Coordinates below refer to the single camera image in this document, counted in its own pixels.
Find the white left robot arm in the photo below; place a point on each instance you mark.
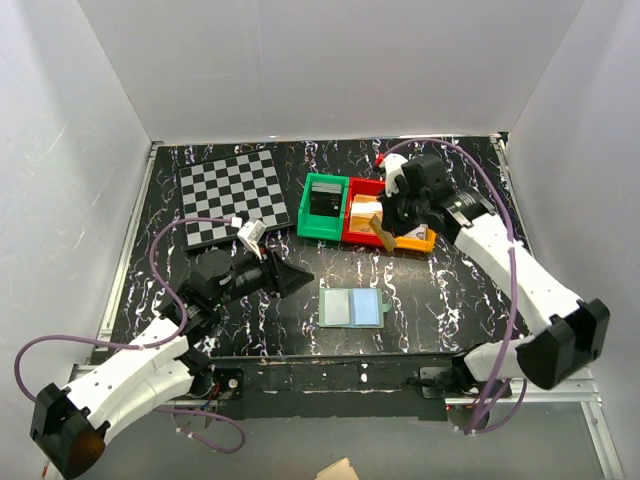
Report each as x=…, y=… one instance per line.
x=73, y=424

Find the red plastic bin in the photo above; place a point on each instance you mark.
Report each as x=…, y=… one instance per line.
x=359, y=185

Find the mint green card holder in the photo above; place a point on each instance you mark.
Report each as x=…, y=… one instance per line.
x=354, y=308

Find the green plastic bin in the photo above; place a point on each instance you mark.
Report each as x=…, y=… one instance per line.
x=320, y=227

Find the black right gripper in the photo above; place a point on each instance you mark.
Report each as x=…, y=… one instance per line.
x=389, y=221

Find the orange white cards stack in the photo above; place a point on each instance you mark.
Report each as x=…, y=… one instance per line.
x=363, y=209

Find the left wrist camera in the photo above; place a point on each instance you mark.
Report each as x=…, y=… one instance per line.
x=249, y=233

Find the gold VIP credit card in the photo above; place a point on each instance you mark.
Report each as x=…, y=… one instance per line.
x=387, y=240

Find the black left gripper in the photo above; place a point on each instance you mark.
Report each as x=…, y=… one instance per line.
x=282, y=278

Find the black cards stack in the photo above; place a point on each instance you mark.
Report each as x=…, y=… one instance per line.
x=327, y=188

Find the black mounting base rail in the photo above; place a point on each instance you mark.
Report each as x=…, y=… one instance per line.
x=420, y=385

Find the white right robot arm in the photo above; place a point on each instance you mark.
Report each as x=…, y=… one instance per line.
x=566, y=333

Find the orange plastic bin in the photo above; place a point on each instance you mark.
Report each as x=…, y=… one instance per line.
x=423, y=246

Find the cardboard piece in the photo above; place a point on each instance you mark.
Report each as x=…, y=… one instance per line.
x=339, y=470

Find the black grey chessboard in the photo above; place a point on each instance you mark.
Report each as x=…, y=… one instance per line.
x=245, y=183

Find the black VIP credit card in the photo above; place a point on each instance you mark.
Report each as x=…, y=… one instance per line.
x=325, y=204

